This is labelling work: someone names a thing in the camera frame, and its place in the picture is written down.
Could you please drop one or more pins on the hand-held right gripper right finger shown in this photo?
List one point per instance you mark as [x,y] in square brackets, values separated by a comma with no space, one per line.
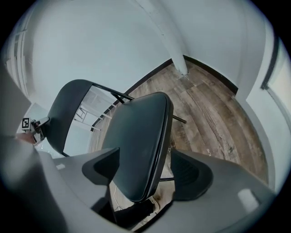
[216,195]

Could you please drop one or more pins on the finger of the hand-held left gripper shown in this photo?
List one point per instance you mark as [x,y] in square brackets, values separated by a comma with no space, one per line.
[44,120]

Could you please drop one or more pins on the white table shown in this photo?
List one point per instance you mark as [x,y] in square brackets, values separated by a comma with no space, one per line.
[97,96]

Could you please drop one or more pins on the white framed door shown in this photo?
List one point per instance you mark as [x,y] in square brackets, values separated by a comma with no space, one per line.
[19,61]

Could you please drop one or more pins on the black folding chair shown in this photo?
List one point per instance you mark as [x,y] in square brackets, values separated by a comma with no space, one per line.
[136,136]

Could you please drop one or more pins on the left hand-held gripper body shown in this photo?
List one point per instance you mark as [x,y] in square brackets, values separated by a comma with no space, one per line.
[34,130]

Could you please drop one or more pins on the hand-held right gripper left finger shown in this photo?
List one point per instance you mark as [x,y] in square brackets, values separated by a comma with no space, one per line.
[75,173]

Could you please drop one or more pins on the person's left forearm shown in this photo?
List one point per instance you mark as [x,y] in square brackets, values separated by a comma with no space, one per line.
[23,137]

